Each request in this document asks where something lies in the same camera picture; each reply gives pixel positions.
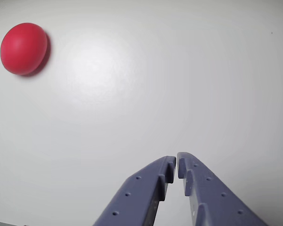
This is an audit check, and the blue-grey gripper finger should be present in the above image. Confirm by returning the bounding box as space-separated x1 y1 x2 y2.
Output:
177 152 269 226
93 155 177 226

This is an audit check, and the red ball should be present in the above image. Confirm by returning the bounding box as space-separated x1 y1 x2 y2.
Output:
0 23 49 76

